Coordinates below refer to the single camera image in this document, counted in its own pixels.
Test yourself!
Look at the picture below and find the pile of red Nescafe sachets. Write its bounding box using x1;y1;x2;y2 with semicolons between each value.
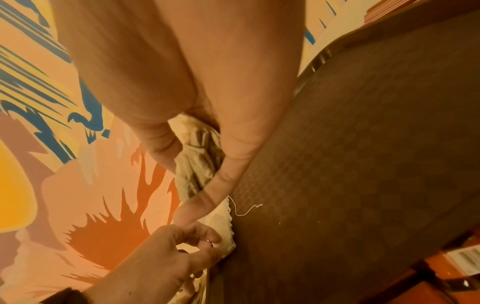
373;228;480;304

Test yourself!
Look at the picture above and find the person's right hand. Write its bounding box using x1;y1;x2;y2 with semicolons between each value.
46;0;307;228

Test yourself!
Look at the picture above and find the black marker wristband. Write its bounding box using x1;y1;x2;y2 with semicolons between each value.
39;287;93;304

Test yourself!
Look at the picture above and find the single white tea bag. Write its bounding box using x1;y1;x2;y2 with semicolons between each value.
196;198;238;260

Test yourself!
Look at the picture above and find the dark brown tray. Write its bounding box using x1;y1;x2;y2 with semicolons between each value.
200;0;480;304

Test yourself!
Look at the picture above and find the bunch of tea bags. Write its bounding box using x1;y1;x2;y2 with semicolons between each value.
166;113;227;203

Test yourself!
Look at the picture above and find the person's left hand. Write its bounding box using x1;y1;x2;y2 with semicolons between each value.
80;221;226;304

